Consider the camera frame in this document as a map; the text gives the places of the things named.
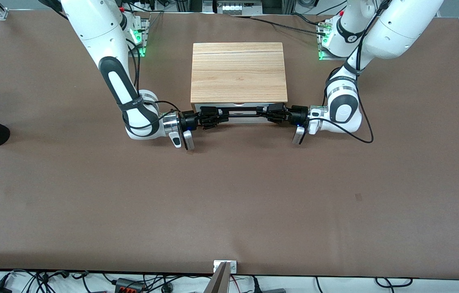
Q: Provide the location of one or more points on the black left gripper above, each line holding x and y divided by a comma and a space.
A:
298, 114

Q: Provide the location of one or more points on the brown camera post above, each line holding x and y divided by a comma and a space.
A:
218, 283

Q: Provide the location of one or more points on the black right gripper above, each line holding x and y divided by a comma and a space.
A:
189, 122

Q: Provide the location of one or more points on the black adapter with orange plugs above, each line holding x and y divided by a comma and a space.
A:
130, 285

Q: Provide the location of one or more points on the small metal mount bracket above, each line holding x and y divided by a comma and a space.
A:
233, 267

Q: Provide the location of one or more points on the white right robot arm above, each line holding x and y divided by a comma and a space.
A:
95, 28

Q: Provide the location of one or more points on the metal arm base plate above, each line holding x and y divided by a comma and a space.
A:
322, 55
145, 36

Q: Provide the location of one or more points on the light wooden drawer cabinet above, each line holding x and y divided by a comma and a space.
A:
237, 73

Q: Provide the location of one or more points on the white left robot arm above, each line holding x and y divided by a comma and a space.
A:
400, 28

